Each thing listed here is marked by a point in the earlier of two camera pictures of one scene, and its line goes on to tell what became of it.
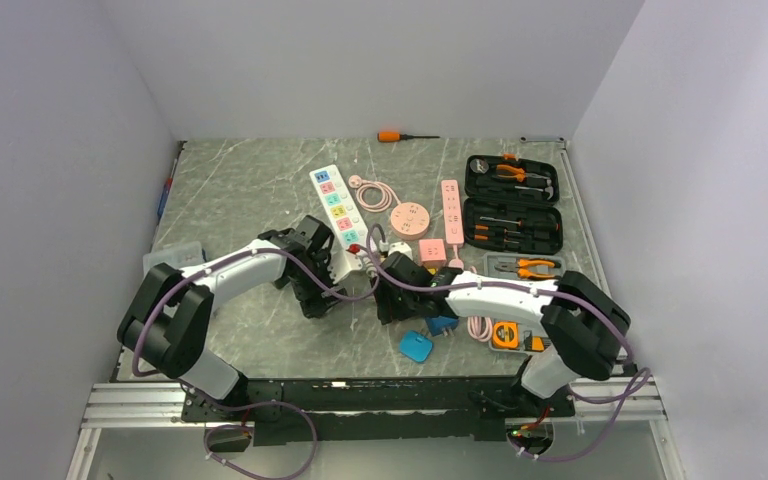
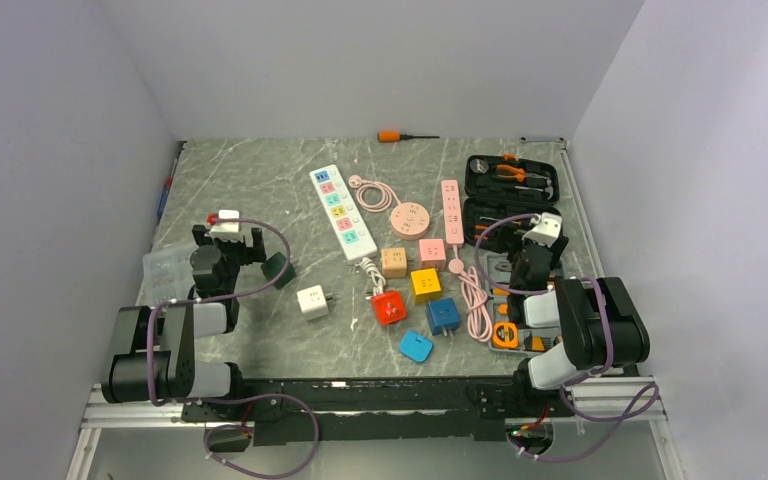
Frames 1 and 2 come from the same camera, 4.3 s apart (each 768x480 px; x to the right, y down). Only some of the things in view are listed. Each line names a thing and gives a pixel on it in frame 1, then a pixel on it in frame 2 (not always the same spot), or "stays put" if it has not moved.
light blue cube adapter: (415, 345) stays put
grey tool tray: (512, 337) stays put
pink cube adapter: (432, 252) stays put
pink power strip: (452, 212) stays put
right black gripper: (383, 293) to (556, 249)
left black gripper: (312, 302) to (250, 254)
